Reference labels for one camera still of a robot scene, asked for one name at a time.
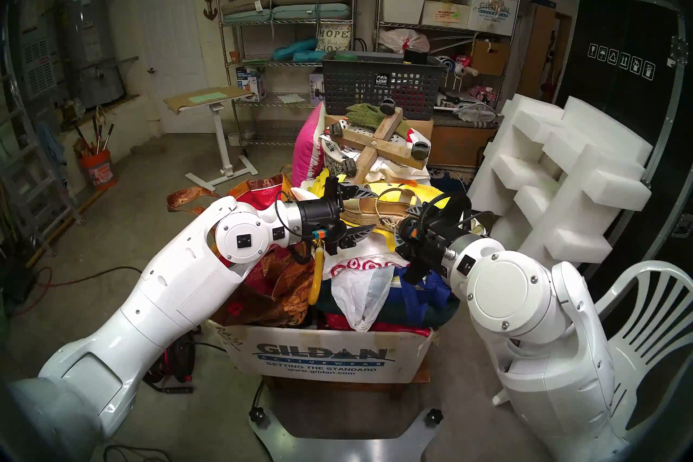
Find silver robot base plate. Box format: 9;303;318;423
249;407;444;462

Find grey water heater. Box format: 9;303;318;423
61;0;126;110

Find teal foam pads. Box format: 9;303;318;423
272;38;328;62

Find white Gildan cardboard box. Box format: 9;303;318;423
208;317;439;386

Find HOPE printed pillow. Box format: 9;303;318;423
317;24;352;53

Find brown wooden chest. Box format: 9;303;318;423
428;112;501;169

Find green knit gloves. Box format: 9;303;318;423
345;103;412;138

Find red floor cord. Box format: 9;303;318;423
14;265;55;316

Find red fabric item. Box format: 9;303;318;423
325;314;434;338

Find yellow cloth bag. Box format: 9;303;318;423
311;170;461;250

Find pink white pillow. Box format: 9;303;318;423
291;103;326;188

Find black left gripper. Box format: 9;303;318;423
297;177;378;256

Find white door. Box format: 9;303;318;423
132;0;211;134

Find blue cloth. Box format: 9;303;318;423
37;121;67;166

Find white foam packing block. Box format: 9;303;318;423
465;94;653;272

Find white red plastic bag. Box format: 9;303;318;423
379;28;431;54

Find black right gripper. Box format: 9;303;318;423
396;195;473;286

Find dark mesh plastic basket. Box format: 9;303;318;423
322;52;446;122

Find brown wooden cabinet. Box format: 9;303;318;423
517;4;572;104

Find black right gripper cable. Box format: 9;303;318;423
414;191;474;229

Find white overbed table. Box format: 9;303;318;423
164;85;259;192

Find black flight case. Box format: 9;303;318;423
552;0;693;315

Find mint seat cushion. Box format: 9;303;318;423
222;4;352;25

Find white labelled carton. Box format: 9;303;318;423
421;0;470;30

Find blue white appliance box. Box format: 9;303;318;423
236;66;267;103

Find wooden cross caster dolly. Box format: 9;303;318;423
328;97;433;186

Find white plastic chair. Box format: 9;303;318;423
492;260;693;445

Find red gold patterned bag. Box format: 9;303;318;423
165;175;320;329

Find orange bucket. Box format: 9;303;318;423
79;148;117;190

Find white red-target plastic bag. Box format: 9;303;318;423
322;239;407;333

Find dark blue rug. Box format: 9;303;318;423
430;168;470;195

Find yellow tube handle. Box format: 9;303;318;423
309;244;325;304

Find white Gildan carton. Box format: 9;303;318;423
466;0;519;37

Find red black cord reel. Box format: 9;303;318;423
146;331;197;395

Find black floor cable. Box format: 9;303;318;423
51;265;151;299

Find aluminium ladder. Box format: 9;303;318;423
0;50;84;256

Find grey furnace unit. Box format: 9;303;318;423
19;28;59;99

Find white storage bin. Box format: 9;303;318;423
382;0;427;25

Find tan espadrille wedge sandal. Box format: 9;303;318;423
340;193;428;240

